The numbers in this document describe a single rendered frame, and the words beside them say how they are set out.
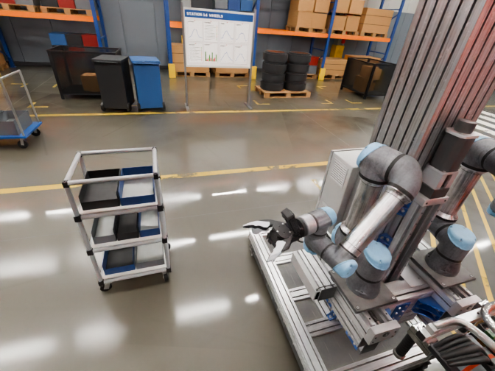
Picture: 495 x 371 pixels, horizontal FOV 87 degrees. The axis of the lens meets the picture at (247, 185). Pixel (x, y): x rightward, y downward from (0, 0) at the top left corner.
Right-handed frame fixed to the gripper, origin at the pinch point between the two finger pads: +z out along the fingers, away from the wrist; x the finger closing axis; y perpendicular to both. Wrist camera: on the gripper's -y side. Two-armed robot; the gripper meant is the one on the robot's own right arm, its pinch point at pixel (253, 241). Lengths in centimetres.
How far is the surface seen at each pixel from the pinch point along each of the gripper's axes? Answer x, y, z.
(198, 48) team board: 507, 75, -191
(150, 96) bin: 499, 162, -87
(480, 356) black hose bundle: -57, 12, -47
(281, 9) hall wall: 869, 32, -655
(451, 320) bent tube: -47, 16, -55
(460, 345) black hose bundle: -52, 14, -46
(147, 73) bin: 505, 119, -86
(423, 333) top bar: -45, 20, -44
